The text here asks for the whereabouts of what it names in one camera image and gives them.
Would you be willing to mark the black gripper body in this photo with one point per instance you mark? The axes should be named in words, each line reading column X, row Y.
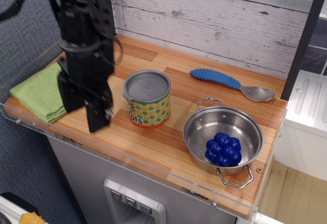
column 88, row 68

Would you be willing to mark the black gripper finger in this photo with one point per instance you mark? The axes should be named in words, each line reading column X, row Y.
column 71, row 97
column 98, row 115

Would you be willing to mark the green cloth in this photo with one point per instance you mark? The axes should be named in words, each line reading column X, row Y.
column 40, row 94

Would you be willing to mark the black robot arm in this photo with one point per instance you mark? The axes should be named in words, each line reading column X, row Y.
column 76, row 22

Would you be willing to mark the dotted can with grey lid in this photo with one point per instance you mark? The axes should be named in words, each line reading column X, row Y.
column 148, row 97

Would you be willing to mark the clear acrylic table guard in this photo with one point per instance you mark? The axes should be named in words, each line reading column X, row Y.
column 160, row 153

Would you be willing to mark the grey toy fridge cabinet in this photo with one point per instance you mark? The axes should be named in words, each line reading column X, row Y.
column 101, row 187

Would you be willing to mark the silver dispenser button panel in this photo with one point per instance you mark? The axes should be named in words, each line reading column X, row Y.
column 132, row 203

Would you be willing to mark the stainless steel pot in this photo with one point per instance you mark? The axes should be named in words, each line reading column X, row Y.
column 204, row 124

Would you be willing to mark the yellow object at corner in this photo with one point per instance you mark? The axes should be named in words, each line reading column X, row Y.
column 31, row 218

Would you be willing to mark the blue toy grapes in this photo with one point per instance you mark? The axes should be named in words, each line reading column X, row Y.
column 223, row 150

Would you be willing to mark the white toy sink unit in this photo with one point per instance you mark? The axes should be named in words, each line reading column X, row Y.
column 301, row 143

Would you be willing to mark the blue handled metal spoon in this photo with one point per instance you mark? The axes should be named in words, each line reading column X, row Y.
column 255, row 94

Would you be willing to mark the dark grey right post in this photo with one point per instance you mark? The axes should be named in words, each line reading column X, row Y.
column 308, row 30

